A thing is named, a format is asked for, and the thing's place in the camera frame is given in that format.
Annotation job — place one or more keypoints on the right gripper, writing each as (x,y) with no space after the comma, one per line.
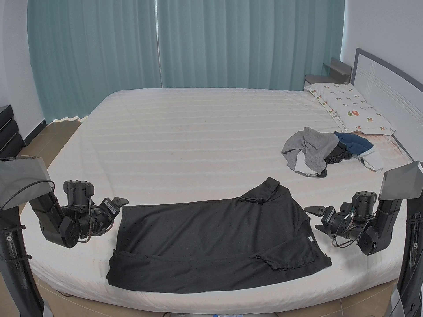
(339,226)

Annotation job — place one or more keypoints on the white printed pillow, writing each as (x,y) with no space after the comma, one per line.
(350,106)

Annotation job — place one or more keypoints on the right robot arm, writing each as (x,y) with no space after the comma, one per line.
(403,180)

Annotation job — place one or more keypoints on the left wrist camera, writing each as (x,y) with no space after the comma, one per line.
(109,206)

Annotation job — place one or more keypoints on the black T-shirt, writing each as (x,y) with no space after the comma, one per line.
(214,236)

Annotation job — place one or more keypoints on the bed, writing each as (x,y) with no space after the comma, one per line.
(198,137)

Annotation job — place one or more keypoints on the black chest of drawers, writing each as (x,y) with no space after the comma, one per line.
(10,130)

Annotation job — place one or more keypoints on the grey bedside table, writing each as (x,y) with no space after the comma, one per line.
(340,67)

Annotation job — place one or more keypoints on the blue-green curtain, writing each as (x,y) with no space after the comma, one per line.
(99,45)
(248,28)

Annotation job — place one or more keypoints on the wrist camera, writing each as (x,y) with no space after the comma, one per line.
(328,216)
(109,206)

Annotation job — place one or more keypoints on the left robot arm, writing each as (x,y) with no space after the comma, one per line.
(19,177)

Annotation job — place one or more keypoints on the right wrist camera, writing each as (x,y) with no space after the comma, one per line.
(328,216)

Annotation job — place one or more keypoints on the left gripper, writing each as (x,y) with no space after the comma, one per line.
(100,221)

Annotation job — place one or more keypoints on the pile of clothes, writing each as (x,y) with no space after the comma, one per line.
(314,144)

